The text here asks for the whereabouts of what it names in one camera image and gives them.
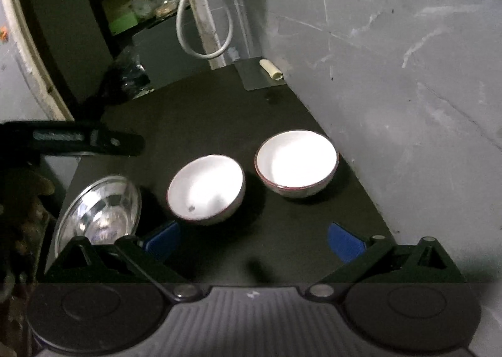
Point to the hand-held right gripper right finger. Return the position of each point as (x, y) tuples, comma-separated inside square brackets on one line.
[(345, 242)]

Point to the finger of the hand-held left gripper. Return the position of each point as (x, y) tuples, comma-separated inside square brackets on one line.
[(117, 143)]

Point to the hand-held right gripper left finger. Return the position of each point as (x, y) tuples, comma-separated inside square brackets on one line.
[(162, 242)]

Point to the steel bowl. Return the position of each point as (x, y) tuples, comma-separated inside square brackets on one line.
[(102, 208)]

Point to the white ceramic bowl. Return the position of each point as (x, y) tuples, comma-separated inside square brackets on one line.
[(204, 188), (296, 163)]

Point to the person's left hand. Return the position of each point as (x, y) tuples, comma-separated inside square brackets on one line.
[(27, 200)]

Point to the black plastic bag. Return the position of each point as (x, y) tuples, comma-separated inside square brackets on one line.
[(129, 80)]

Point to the grey cabinet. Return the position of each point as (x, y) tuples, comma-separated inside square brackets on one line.
[(168, 55)]

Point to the green box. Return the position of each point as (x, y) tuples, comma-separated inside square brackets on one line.
[(122, 23)]

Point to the pile of clear plastic bags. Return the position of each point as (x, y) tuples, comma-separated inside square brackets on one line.
[(157, 0)]

